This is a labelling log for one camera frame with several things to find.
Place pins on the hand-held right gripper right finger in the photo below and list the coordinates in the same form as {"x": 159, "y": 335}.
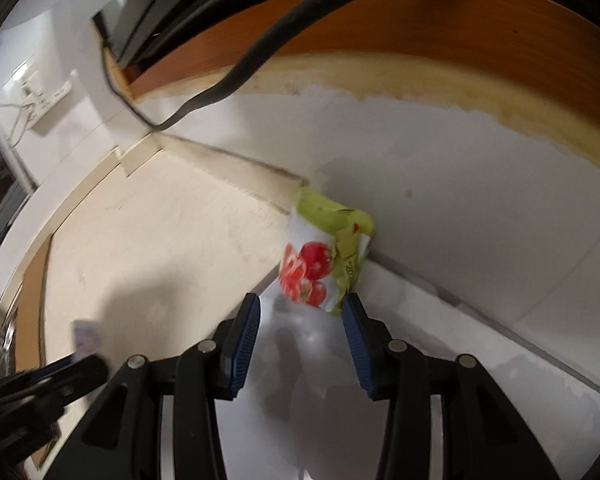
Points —
{"x": 357, "y": 350}

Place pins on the orange wooden trim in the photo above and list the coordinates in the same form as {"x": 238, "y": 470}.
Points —
{"x": 430, "y": 20}

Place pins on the brown cardboard sheet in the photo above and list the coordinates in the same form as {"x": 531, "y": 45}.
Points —
{"x": 30, "y": 310}

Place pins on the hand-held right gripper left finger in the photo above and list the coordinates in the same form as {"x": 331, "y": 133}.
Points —
{"x": 242, "y": 350}

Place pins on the white appliance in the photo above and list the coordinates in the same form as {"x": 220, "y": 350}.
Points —
{"x": 480, "y": 400}

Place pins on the green white tomato packet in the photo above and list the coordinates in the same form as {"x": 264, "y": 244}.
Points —
{"x": 310, "y": 265}

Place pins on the white wall socket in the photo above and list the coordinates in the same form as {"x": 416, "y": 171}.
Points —
{"x": 40, "y": 105}

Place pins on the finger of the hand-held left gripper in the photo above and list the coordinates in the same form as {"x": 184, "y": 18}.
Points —
{"x": 75, "y": 377}
{"x": 50, "y": 367}

